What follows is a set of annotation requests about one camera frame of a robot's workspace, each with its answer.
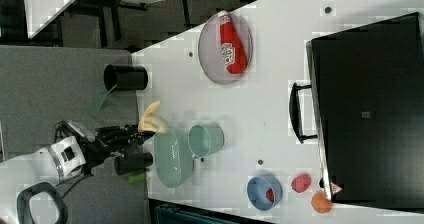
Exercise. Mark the yellow banana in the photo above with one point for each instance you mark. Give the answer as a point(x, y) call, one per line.
point(150, 122)

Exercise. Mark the red strawberry on table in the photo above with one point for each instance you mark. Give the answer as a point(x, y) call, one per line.
point(301, 183)

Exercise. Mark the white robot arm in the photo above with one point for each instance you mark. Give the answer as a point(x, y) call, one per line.
point(40, 173)

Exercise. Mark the green slotted spatula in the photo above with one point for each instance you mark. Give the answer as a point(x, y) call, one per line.
point(100, 99)

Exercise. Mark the green mug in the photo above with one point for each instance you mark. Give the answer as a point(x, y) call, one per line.
point(205, 139)

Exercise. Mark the black toaster oven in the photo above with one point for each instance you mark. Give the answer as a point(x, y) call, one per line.
point(367, 90)

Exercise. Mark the blue bowl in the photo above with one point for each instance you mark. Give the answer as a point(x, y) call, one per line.
point(256, 191)

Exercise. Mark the pink plate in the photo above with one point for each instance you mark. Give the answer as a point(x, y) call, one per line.
point(209, 51)

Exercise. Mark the orange fruit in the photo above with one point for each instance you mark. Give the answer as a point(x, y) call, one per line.
point(320, 204)

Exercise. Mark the red ketchup bottle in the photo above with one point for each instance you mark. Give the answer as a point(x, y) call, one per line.
point(232, 49)

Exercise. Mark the black utensil cup lower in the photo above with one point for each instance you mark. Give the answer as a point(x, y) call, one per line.
point(133, 163)

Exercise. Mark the green utensil handle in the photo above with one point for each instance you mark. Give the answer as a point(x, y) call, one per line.
point(137, 178)

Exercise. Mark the green perforated colander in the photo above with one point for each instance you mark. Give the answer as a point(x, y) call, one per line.
point(173, 157)

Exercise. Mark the black utensil cup upper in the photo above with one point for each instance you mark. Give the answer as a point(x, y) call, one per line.
point(125, 78)

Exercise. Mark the red strawberry in bowl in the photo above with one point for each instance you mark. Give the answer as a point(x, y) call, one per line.
point(270, 195)

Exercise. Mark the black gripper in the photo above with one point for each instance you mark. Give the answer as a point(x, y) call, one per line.
point(110, 140)

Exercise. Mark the black utensil cup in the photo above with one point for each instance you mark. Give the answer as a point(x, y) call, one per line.
point(125, 78)
point(133, 163)

